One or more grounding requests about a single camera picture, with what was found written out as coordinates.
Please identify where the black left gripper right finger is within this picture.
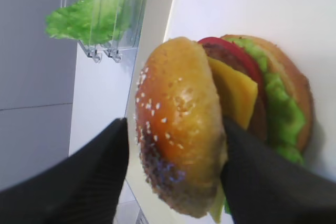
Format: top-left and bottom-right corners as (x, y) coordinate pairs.
(221, 117), (335, 223)

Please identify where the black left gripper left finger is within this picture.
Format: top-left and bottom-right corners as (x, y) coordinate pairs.
(1, 118), (129, 223)

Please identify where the bun half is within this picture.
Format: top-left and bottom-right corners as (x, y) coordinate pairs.
(135, 37), (227, 218)

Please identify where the lettuce leaf on burger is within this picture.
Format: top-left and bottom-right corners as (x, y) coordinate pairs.
(223, 37), (307, 216)

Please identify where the cheese slice on burger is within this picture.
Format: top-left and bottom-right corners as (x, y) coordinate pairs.
(208, 57), (259, 224)

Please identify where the green lettuce in container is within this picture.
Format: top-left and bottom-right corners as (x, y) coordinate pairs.
(46, 0), (131, 45)

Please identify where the clear lettuce cheese container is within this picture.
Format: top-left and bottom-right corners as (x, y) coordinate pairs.
(60, 0), (152, 64)

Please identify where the meat patty on burger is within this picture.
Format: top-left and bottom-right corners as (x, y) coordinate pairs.
(203, 43), (267, 142)

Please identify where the tomato slice on burger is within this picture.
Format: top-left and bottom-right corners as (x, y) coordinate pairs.
(198, 37), (267, 102)

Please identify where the bottom burger bun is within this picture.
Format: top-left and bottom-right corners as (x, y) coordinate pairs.
(219, 34), (315, 154)

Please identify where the white metal tray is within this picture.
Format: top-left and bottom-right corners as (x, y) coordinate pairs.
(127, 0), (335, 223)

